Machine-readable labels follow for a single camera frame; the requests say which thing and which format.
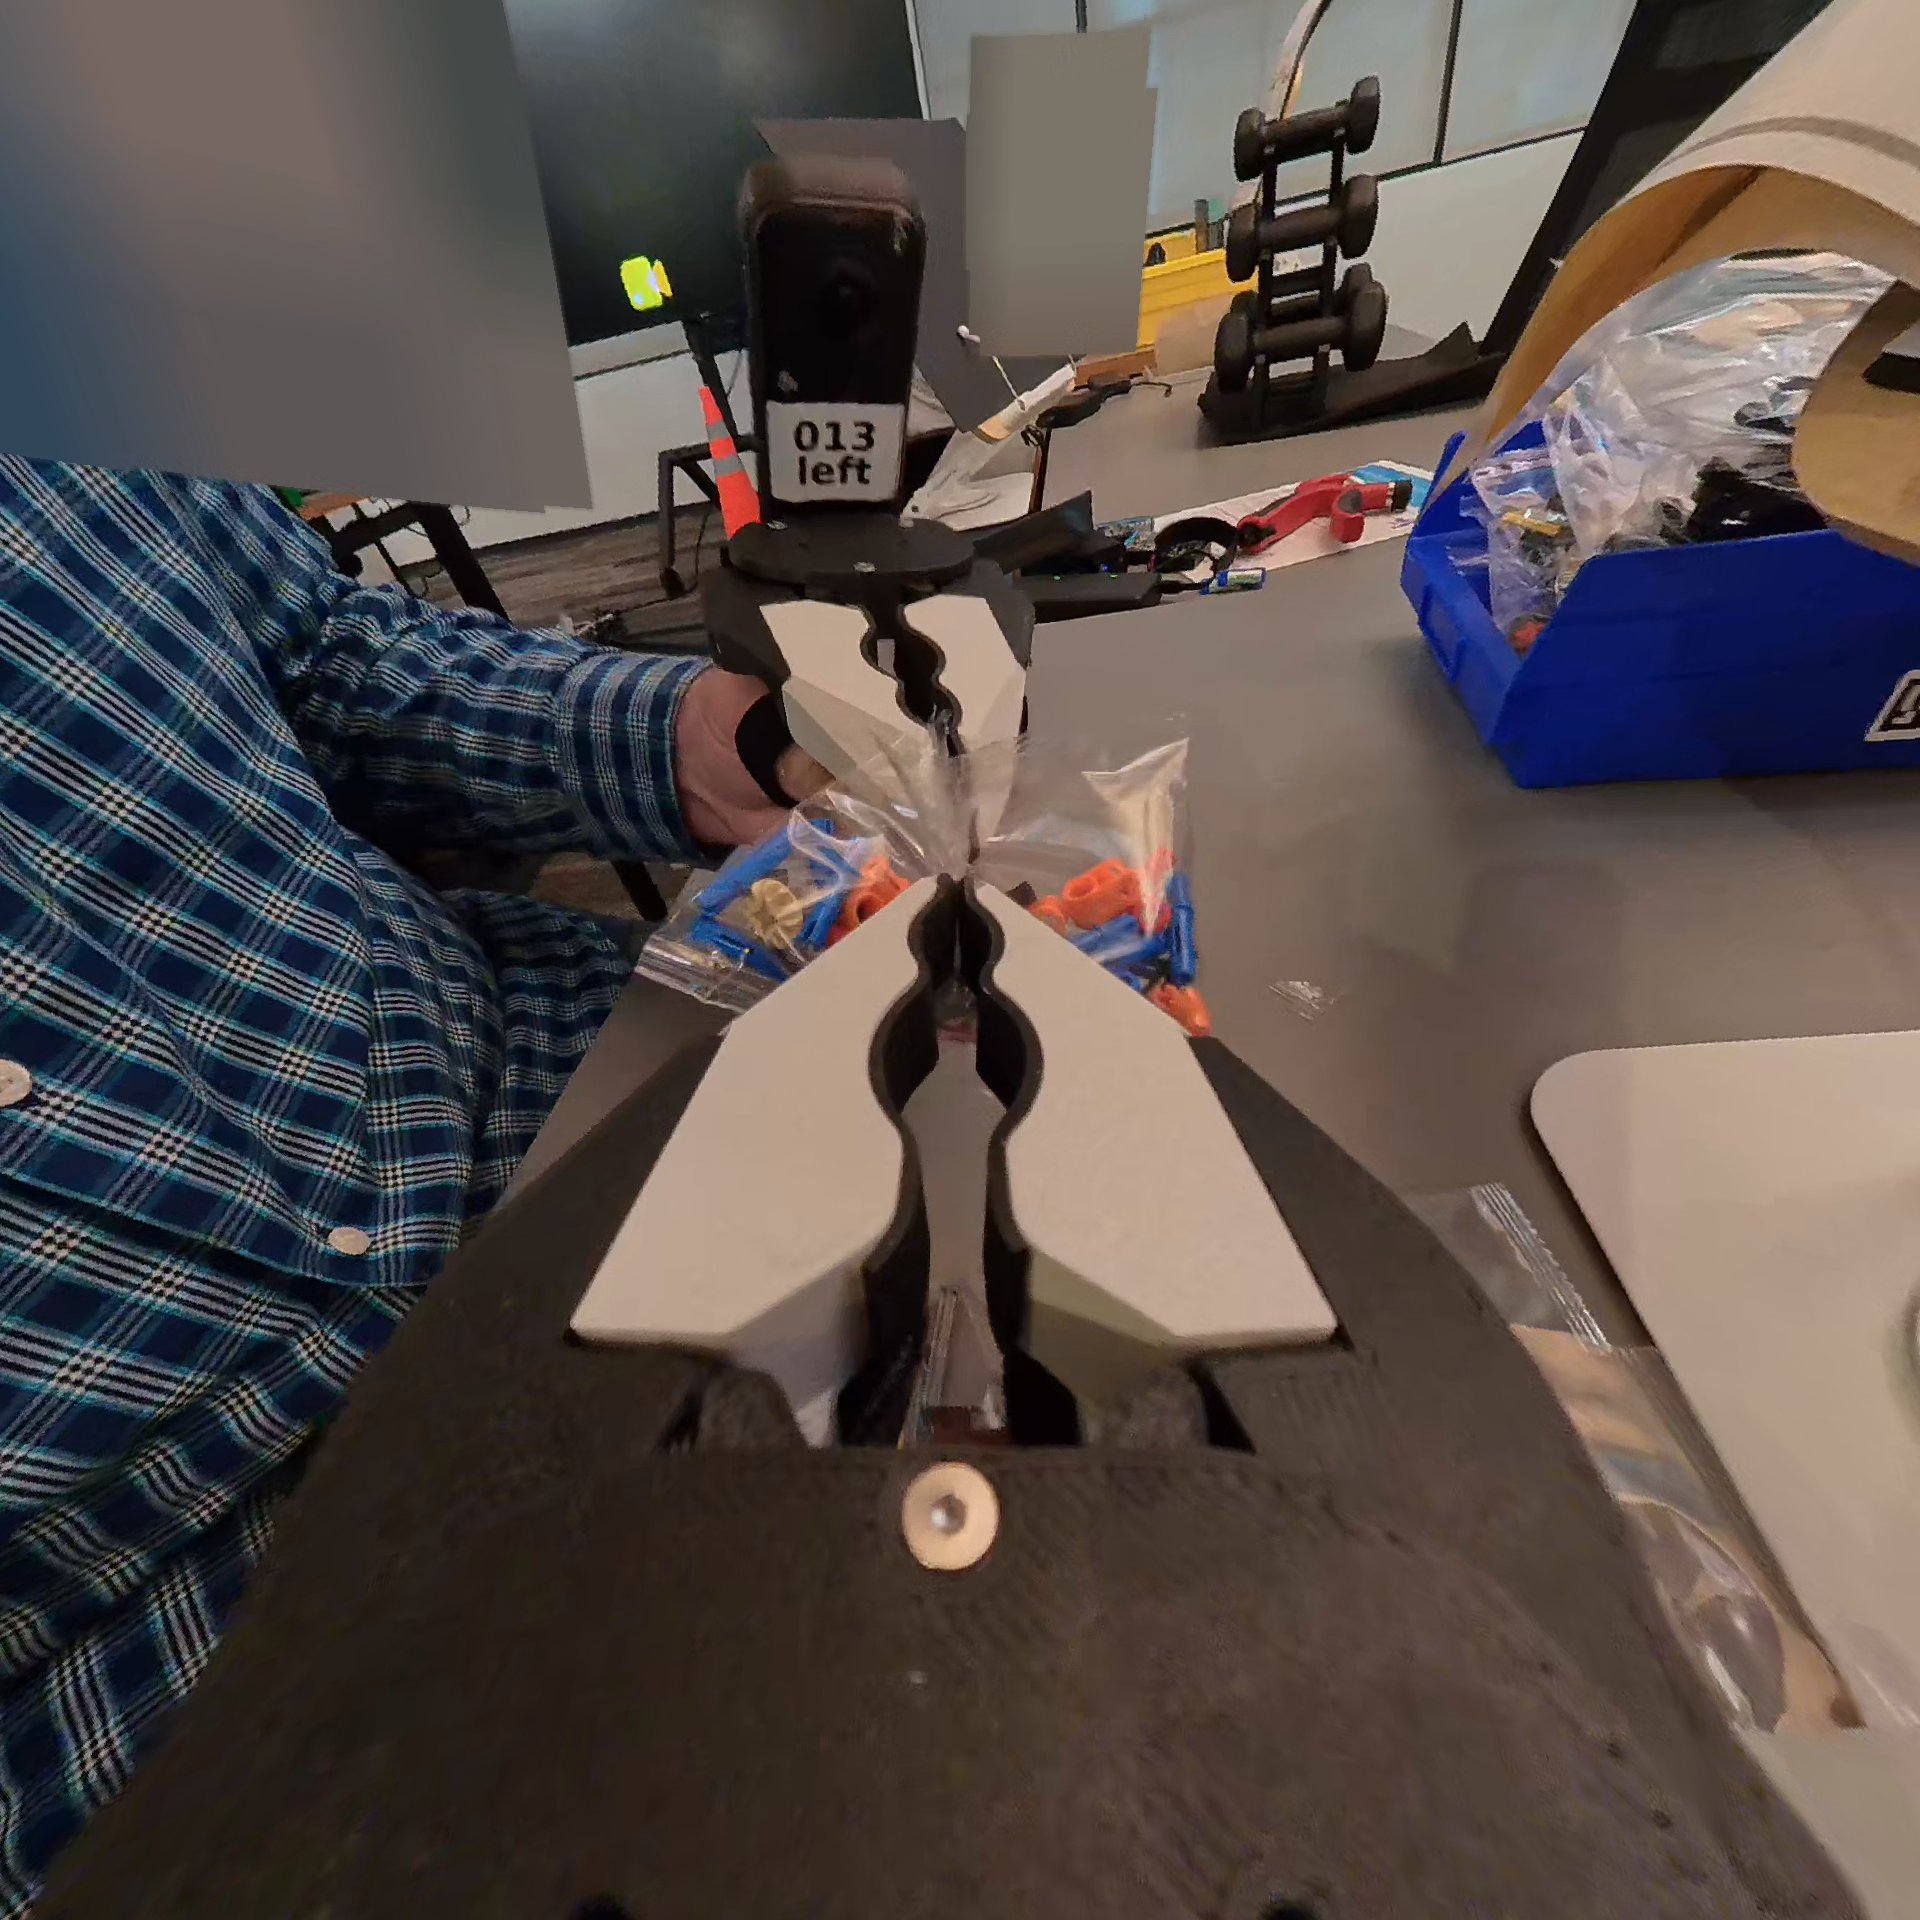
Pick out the white crumpled cloth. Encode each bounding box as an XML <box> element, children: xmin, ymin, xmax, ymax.
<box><xmin>902</xmin><ymin>428</ymin><xmax>1041</xmax><ymax>528</ymax></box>

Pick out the black plastic device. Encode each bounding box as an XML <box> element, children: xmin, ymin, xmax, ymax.
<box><xmin>975</xmin><ymin>491</ymin><xmax>1172</xmax><ymax>624</ymax></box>

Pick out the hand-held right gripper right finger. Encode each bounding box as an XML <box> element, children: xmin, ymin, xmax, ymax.
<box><xmin>956</xmin><ymin>870</ymin><xmax>1341</xmax><ymax>1451</ymax></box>

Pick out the large clear part bag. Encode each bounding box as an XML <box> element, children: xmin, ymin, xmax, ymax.
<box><xmin>1403</xmin><ymin>1183</ymin><xmax>1870</xmax><ymax>1741</ymax></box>

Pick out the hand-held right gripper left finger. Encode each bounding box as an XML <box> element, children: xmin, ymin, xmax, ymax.
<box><xmin>564</xmin><ymin>870</ymin><xmax>967</xmax><ymax>1448</ymax></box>

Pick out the black dumbbell rack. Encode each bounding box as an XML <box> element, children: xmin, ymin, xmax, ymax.
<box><xmin>1197</xmin><ymin>73</ymin><xmax>1502</xmax><ymax>445</ymax></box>

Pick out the blue plastic bin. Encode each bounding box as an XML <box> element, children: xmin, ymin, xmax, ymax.
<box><xmin>1400</xmin><ymin>420</ymin><xmax>1920</xmax><ymax>793</ymax></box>

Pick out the pile of clear part bags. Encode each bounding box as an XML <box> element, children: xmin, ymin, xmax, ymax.
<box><xmin>1468</xmin><ymin>251</ymin><xmax>1896</xmax><ymax>640</ymax></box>

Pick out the person's left forearm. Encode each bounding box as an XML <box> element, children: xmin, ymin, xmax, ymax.
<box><xmin>284</xmin><ymin>607</ymin><xmax>718</xmax><ymax>901</ymax></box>

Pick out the orange traffic cone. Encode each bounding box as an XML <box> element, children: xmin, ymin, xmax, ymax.
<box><xmin>699</xmin><ymin>380</ymin><xmax>767</xmax><ymax>546</ymax></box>

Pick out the red black hand tool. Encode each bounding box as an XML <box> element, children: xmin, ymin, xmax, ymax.
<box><xmin>1235</xmin><ymin>464</ymin><xmax>1440</xmax><ymax>553</ymax></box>

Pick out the white adjustable book stand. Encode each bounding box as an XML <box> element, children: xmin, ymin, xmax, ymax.
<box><xmin>1477</xmin><ymin>0</ymin><xmax>1920</xmax><ymax>1920</ymax></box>

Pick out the white paper sheet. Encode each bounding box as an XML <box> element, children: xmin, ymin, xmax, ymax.
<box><xmin>1146</xmin><ymin>458</ymin><xmax>1450</xmax><ymax>584</ymax></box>

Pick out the small bag of colourful pins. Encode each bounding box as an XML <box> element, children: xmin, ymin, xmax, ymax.
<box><xmin>646</xmin><ymin>715</ymin><xmax>1219</xmax><ymax>1040</ymax></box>

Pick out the person's left hand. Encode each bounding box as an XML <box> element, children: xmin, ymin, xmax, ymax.
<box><xmin>676</xmin><ymin>667</ymin><xmax>842</xmax><ymax>848</ymax></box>

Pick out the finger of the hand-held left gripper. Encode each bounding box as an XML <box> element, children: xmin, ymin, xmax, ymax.
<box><xmin>902</xmin><ymin>593</ymin><xmax>1036</xmax><ymax>755</ymax></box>
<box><xmin>760</xmin><ymin>600</ymin><xmax>955</xmax><ymax>779</ymax></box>

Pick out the black wall screen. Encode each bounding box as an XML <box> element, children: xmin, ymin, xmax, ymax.
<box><xmin>502</xmin><ymin>0</ymin><xmax>925</xmax><ymax>348</ymax></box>

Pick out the yellow crate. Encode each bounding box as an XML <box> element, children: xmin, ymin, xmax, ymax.
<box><xmin>1137</xmin><ymin>224</ymin><xmax>1266</xmax><ymax>348</ymax></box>

